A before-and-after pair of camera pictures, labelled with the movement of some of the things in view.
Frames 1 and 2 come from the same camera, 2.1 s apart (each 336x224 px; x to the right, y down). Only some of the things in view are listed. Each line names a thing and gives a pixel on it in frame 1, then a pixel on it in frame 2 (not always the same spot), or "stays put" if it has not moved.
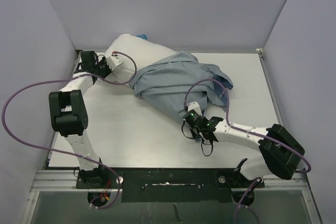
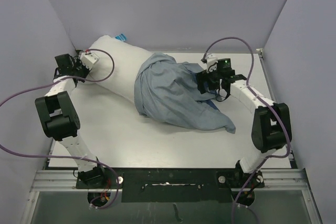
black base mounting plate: [167, 184] stays put
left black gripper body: [102, 67] to [81, 71]
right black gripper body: [195, 131] to [213, 78]
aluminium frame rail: [65, 181] stays put
